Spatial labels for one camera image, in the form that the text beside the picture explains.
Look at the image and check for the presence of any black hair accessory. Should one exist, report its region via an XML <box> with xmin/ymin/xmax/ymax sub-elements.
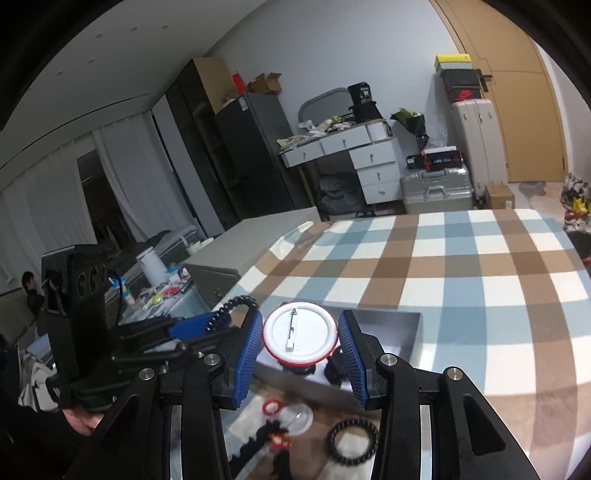
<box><xmin>323</xmin><ymin>354</ymin><xmax>357</xmax><ymax>389</ymax></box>

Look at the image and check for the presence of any grey arched mirror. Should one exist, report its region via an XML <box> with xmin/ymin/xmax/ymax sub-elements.
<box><xmin>298</xmin><ymin>88</ymin><xmax>352</xmax><ymax>123</ymax></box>

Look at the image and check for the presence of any dark wooden wardrobe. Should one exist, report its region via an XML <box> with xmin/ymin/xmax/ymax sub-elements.
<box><xmin>166</xmin><ymin>58</ymin><xmax>236</xmax><ymax>232</ymax></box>

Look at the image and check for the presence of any white round red-rimmed compact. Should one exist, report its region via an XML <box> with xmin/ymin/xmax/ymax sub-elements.
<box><xmin>262</xmin><ymin>301</ymin><xmax>339</xmax><ymax>374</ymax></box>

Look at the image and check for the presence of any wooden door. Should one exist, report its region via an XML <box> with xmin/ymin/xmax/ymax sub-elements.
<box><xmin>429</xmin><ymin>0</ymin><xmax>566</xmax><ymax>183</ymax></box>

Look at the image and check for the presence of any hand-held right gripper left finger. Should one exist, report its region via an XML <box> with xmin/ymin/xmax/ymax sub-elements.
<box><xmin>65</xmin><ymin>308</ymin><xmax>265</xmax><ymax>480</ymax></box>

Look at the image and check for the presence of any pile of colourful shoes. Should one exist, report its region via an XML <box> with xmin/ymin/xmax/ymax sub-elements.
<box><xmin>560</xmin><ymin>173</ymin><xmax>591</xmax><ymax>232</ymax></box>

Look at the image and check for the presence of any white cloth pile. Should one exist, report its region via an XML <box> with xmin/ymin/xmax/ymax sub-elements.
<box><xmin>18</xmin><ymin>353</ymin><xmax>61</xmax><ymax>411</ymax></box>

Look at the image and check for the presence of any pile of desk clutter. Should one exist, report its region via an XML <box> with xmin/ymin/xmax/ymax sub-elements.
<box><xmin>277</xmin><ymin>115</ymin><xmax>356</xmax><ymax>151</ymax></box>

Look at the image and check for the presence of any dark wrapped flower bouquet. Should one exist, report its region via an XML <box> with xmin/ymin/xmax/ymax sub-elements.
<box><xmin>390</xmin><ymin>108</ymin><xmax>428</xmax><ymax>151</ymax></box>

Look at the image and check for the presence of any black coil hair tie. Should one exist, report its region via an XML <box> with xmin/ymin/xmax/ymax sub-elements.
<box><xmin>205</xmin><ymin>295</ymin><xmax>259</xmax><ymax>334</ymax></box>

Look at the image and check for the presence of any glass table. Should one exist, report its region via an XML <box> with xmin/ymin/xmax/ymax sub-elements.
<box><xmin>106</xmin><ymin>263</ymin><xmax>218</xmax><ymax>326</ymax></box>

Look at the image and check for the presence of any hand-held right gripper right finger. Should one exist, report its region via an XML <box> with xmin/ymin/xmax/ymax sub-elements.
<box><xmin>338</xmin><ymin>310</ymin><xmax>541</xmax><ymax>480</ymax></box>

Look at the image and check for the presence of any black refrigerator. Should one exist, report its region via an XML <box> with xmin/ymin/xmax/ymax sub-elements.
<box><xmin>213</xmin><ymin>91</ymin><xmax>310</xmax><ymax>232</ymax></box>

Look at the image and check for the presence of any open cardboard box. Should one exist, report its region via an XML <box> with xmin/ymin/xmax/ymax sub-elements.
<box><xmin>247</xmin><ymin>72</ymin><xmax>283</xmax><ymax>94</ymax></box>

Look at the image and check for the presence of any white kettle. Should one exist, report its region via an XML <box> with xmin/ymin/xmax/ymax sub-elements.
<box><xmin>137</xmin><ymin>247</ymin><xmax>168</xmax><ymax>287</ymax></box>

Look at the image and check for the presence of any checked blue brown blanket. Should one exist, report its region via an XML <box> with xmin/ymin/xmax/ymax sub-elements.
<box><xmin>222</xmin><ymin>209</ymin><xmax>591</xmax><ymax>480</ymax></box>

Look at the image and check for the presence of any black spiral hair tie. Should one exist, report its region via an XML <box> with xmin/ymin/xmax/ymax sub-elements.
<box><xmin>327</xmin><ymin>418</ymin><xmax>379</xmax><ymax>467</ymax></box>

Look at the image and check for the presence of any person's left forearm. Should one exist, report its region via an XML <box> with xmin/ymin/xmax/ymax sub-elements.
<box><xmin>0</xmin><ymin>369</ymin><xmax>98</xmax><ymax>480</ymax></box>

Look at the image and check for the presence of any white desk with drawers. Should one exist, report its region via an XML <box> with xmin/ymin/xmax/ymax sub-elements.
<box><xmin>279</xmin><ymin>121</ymin><xmax>402</xmax><ymax>206</ymax></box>

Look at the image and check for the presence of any black and red box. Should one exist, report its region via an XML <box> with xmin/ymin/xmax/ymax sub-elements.
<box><xmin>422</xmin><ymin>147</ymin><xmax>462</xmax><ymax>169</ymax></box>

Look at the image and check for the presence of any dark clothes pile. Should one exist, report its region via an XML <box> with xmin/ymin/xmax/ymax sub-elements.
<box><xmin>318</xmin><ymin>174</ymin><xmax>363</xmax><ymax>217</ymax></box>

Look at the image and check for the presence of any white suitcase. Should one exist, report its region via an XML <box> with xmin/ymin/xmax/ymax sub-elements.
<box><xmin>450</xmin><ymin>99</ymin><xmax>509</xmax><ymax>197</ymax></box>

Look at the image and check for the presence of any black bag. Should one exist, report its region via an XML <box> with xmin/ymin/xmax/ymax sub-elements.
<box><xmin>346</xmin><ymin>83</ymin><xmax>384</xmax><ymax>124</ymax></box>

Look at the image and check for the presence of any white curtain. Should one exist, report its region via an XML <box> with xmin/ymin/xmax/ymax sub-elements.
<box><xmin>0</xmin><ymin>122</ymin><xmax>185</xmax><ymax>296</ymax></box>

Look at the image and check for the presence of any person's left hand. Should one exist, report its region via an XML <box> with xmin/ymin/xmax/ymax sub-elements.
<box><xmin>62</xmin><ymin>408</ymin><xmax>109</xmax><ymax>435</ymax></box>

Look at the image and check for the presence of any black hair claw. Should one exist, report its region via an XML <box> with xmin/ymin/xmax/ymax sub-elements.
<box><xmin>228</xmin><ymin>425</ymin><xmax>291</xmax><ymax>480</ymax></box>

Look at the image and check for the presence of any silver suitcase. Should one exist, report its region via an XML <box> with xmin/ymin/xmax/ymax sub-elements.
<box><xmin>399</xmin><ymin>167</ymin><xmax>475</xmax><ymax>214</ymax></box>

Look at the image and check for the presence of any small brown cardboard box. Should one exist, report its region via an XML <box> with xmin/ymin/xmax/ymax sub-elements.
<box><xmin>485</xmin><ymin>185</ymin><xmax>515</xmax><ymax>209</ymax></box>

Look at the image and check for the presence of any clear round plastic case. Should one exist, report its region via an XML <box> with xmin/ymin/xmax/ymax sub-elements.
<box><xmin>281</xmin><ymin>404</ymin><xmax>315</xmax><ymax>435</ymax></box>

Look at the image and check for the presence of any grey floor rug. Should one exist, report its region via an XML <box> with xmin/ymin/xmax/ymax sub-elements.
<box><xmin>517</xmin><ymin>182</ymin><xmax>561</xmax><ymax>197</ymax></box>

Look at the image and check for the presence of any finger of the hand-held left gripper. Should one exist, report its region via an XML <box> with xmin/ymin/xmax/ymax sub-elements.
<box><xmin>111</xmin><ymin>338</ymin><xmax>206</xmax><ymax>377</ymax></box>
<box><xmin>115</xmin><ymin>311</ymin><xmax>241</xmax><ymax>346</ymax></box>

